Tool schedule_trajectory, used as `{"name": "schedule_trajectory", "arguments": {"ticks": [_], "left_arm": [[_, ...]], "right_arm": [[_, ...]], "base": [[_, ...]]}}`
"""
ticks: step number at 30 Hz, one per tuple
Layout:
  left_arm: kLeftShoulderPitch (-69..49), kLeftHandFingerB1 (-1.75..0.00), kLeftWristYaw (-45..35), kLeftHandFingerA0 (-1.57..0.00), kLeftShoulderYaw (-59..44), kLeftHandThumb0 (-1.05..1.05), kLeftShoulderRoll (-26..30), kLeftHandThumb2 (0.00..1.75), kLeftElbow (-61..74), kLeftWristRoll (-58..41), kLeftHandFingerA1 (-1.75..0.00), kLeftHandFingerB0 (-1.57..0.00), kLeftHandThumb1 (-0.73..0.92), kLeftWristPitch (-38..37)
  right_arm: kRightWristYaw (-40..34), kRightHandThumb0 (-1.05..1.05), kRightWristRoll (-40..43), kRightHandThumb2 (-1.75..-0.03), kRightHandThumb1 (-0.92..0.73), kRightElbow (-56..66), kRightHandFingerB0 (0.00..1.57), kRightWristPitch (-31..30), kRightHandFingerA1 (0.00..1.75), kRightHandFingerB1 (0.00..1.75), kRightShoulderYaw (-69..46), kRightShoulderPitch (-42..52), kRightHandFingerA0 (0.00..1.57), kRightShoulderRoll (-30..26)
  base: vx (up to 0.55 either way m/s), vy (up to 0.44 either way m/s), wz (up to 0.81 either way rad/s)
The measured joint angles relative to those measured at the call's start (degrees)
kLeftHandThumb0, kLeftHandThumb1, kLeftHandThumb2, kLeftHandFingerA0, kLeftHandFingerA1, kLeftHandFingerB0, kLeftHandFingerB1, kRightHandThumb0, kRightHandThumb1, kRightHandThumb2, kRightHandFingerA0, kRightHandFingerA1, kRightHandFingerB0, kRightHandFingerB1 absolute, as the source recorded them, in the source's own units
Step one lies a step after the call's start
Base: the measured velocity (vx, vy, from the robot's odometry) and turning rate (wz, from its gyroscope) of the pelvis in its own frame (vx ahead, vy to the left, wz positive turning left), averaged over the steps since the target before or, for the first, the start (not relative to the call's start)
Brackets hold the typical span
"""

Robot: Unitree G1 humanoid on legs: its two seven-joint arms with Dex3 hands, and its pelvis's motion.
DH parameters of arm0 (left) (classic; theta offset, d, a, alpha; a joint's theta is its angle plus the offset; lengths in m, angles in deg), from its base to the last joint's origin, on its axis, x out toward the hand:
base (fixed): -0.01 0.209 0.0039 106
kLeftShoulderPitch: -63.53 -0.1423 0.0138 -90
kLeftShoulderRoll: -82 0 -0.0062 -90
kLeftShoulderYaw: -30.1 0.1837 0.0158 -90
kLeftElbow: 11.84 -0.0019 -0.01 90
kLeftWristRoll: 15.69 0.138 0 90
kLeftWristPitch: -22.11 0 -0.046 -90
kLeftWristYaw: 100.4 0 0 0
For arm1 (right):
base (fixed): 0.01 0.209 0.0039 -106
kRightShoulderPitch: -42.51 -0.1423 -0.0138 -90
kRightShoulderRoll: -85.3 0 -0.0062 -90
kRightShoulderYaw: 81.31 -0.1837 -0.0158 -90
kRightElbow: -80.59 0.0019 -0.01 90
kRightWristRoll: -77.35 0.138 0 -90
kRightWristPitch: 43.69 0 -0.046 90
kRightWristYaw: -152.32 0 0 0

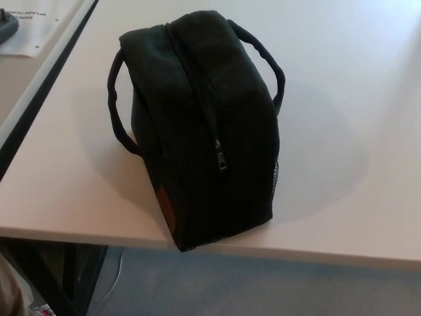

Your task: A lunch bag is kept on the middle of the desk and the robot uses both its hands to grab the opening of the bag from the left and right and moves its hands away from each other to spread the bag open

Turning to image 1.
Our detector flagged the dark grey rounded object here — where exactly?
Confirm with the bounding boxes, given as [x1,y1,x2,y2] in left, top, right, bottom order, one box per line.
[0,9,21,45]

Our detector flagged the white printed paper sheet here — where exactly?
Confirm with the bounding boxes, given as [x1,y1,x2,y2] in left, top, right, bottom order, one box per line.
[0,0,88,59]

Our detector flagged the thin white floor cable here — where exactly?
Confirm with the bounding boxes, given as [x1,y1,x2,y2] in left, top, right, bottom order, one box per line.
[97,249,126,306]

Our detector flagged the black fabric lunch bag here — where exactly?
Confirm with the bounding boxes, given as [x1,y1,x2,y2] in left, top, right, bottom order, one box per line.
[107,9,286,253]

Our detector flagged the tan fabric bundle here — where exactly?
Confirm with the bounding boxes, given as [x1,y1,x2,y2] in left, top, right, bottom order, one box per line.
[0,252,37,316]

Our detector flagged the dark desk leg frame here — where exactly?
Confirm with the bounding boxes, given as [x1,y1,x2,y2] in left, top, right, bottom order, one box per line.
[0,236,109,316]

